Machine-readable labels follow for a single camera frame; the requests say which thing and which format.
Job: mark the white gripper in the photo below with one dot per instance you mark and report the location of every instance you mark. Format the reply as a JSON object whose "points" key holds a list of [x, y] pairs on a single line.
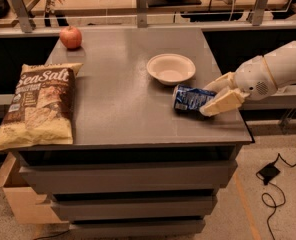
{"points": [[252, 78]]}

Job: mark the crushed blue pepsi can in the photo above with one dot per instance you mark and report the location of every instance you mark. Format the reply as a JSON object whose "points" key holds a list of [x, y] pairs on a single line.
{"points": [[187, 98]]}

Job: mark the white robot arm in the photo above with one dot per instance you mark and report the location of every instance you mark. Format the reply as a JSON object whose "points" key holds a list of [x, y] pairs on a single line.
{"points": [[282, 65]]}

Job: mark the white paper bowl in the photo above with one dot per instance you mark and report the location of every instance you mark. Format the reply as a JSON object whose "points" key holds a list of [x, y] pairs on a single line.
{"points": [[171, 69]]}

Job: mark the grey drawer cabinet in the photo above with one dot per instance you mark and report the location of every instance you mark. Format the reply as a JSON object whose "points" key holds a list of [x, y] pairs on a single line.
{"points": [[136, 167]]}

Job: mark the red apple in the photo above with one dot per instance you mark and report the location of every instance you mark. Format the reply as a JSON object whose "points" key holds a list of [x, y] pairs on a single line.
{"points": [[71, 37]]}

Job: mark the sea salt chips bag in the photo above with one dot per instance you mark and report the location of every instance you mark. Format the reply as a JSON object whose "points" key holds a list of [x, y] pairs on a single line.
{"points": [[41, 110]]}

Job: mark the cardboard box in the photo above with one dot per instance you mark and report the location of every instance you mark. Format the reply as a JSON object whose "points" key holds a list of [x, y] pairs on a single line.
{"points": [[27, 206]]}

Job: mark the grey metal rail frame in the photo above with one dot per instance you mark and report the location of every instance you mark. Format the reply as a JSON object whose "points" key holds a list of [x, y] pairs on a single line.
{"points": [[138, 13]]}

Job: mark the black power adapter with cable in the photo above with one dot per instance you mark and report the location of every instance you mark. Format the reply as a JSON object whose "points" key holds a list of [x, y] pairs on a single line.
{"points": [[266, 175]]}

